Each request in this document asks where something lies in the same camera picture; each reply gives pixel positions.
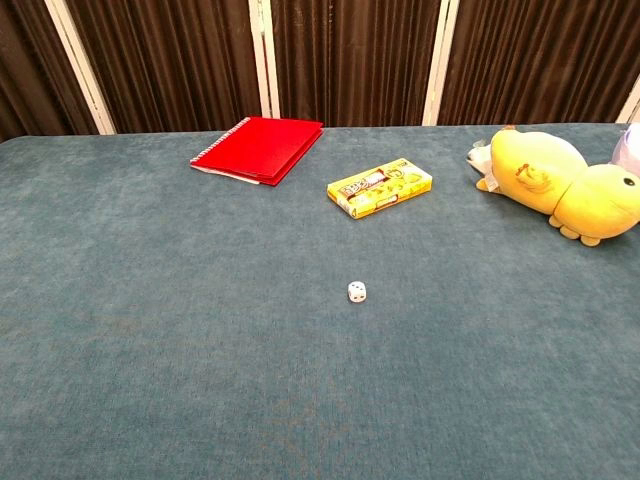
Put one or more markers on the white die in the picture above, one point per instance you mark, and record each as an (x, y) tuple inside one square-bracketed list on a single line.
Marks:
[(356, 291)]

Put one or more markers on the yellow snack box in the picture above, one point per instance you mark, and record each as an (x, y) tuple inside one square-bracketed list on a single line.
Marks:
[(380, 188)]

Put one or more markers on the red spiral notebook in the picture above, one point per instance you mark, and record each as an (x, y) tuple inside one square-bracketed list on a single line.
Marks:
[(262, 149)]

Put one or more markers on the blue-green table cloth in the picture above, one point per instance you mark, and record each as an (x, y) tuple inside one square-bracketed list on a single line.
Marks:
[(200, 325)]

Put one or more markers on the dark brown pleated curtain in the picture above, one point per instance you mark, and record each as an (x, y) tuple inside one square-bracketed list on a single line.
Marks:
[(345, 55)]

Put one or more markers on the yellow plush duck toy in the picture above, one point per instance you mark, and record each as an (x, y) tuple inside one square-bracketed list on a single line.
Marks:
[(555, 180)]

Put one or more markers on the pale purple plush toy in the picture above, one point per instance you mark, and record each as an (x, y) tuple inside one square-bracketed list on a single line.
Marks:
[(629, 152)]

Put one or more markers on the white screen frame post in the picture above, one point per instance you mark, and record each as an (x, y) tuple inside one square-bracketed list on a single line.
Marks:
[(629, 102), (80, 65), (440, 62), (264, 57)]

